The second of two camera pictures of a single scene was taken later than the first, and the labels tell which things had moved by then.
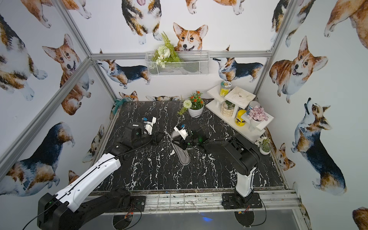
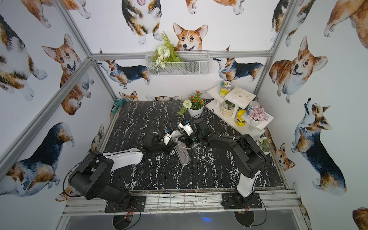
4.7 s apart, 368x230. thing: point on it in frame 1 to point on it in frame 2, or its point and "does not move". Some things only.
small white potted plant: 264,143 does not move
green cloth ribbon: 117,102 does not move
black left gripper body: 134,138 to 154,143
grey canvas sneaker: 183,155 does not move
